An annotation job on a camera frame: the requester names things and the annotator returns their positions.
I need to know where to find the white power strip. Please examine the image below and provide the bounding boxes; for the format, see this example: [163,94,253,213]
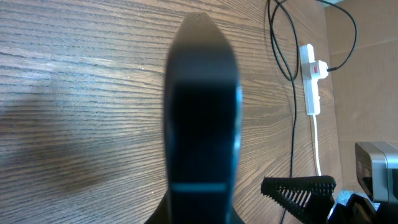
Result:
[299,44,320,116]

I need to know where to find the black USB charging cable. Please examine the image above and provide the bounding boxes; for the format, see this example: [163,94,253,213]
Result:
[267,0,358,224]

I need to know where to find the white power strip cord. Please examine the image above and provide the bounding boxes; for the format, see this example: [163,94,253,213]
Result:
[312,114,322,177]

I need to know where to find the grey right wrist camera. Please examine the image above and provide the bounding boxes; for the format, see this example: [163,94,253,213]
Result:
[355,141,397,204]

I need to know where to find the white charger plug adapter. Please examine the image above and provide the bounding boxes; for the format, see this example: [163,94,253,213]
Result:
[310,60,328,80]

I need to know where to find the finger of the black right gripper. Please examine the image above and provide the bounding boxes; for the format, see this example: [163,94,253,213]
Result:
[261,175,336,224]

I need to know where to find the blue screen Galaxy smartphone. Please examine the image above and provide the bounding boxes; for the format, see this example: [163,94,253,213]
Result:
[163,12,243,223]

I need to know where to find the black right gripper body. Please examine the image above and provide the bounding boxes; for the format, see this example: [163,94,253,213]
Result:
[327,194,397,224]

